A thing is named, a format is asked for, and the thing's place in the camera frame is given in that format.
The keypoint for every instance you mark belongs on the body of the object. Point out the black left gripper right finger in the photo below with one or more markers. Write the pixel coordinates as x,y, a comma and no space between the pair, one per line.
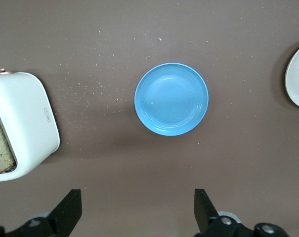
206,217

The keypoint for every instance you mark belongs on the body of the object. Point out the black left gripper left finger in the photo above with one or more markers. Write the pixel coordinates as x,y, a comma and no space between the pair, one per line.
65,217

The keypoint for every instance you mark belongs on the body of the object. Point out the toasted bread slice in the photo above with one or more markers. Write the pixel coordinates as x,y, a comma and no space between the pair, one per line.
1,145

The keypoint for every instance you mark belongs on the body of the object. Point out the blue plate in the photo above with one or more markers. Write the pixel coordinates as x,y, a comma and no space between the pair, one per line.
171,98

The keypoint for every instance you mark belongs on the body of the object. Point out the white two-slot toaster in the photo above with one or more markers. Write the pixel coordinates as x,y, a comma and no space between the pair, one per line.
23,111

